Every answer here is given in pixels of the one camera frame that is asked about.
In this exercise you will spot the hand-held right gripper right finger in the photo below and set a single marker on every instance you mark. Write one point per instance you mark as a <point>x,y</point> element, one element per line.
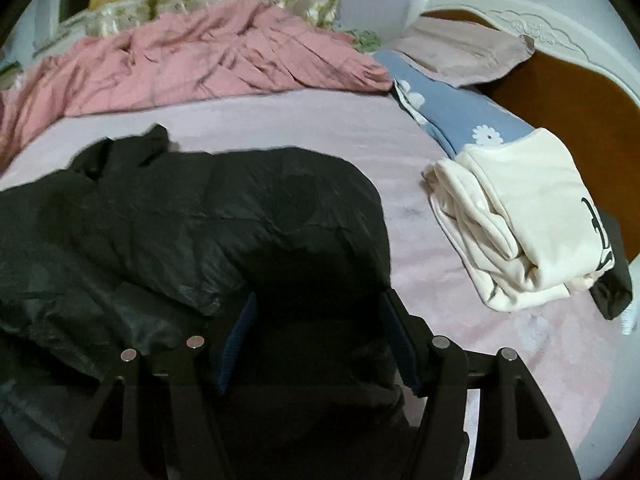
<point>400,340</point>

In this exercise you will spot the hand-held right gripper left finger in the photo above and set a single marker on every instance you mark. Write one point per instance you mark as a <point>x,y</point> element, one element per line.
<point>240,340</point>

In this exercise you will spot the black puffer jacket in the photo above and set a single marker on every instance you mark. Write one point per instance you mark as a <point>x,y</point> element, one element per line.
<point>200,220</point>

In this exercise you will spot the cream folded garment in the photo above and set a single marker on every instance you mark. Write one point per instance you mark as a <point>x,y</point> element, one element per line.
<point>525,210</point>

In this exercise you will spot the dark folded cloth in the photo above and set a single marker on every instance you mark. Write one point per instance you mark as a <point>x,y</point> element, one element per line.
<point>612,285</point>

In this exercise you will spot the blue flowered pillow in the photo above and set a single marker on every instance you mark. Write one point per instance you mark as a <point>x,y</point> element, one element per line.
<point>450,105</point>

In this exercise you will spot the pink checked quilt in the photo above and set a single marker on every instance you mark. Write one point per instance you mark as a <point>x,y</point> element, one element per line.
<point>200,60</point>

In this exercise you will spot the white wooden headboard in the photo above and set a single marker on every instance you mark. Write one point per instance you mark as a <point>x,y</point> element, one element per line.
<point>575,110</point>

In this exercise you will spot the beige pillow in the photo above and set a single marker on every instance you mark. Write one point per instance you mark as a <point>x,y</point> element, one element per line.
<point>465,50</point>

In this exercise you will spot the green cloth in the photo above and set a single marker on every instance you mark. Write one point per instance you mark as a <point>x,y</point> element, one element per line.
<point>362,39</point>

